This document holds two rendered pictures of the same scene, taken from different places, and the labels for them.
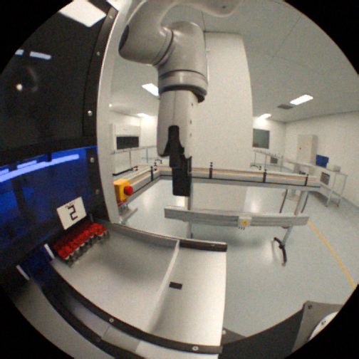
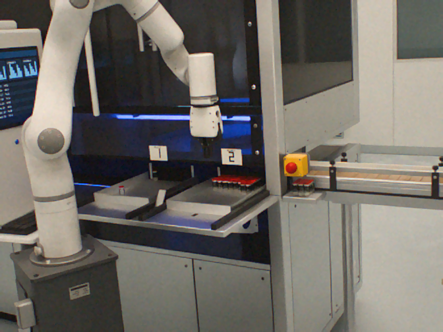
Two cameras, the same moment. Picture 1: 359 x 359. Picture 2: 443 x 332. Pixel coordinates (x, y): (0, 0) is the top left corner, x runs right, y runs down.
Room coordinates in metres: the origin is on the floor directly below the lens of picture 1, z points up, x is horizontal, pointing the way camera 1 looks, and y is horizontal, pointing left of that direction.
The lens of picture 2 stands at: (0.78, -1.76, 1.48)
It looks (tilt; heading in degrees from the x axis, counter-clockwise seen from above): 13 degrees down; 106
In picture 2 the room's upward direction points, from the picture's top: 4 degrees counter-clockwise
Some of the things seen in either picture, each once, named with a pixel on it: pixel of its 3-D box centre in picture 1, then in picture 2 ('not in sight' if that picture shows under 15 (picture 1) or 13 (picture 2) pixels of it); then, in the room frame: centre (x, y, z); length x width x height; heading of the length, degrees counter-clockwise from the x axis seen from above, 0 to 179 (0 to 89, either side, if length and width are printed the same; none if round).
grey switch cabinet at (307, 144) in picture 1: (305, 156); not in sight; (4.25, -5.88, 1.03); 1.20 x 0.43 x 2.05; 166
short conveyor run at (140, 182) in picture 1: (131, 182); (386, 179); (0.79, 0.31, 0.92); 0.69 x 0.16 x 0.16; 166
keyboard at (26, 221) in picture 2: not in sight; (46, 214); (-0.53, 0.17, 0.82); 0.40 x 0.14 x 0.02; 83
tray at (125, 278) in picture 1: (106, 258); (221, 194); (0.20, 0.20, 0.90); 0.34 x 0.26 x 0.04; 76
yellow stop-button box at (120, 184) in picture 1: (119, 189); (296, 165); (0.48, 0.25, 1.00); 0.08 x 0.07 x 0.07; 76
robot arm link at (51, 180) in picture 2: not in sight; (47, 154); (-0.18, -0.30, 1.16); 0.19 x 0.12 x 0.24; 130
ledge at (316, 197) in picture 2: (119, 211); (306, 195); (0.50, 0.28, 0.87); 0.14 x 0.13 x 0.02; 76
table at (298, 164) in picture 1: (295, 179); not in sight; (2.37, -2.95, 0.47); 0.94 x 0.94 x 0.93
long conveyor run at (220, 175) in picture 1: (237, 174); not in sight; (1.01, -0.49, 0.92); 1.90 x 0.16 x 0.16; 76
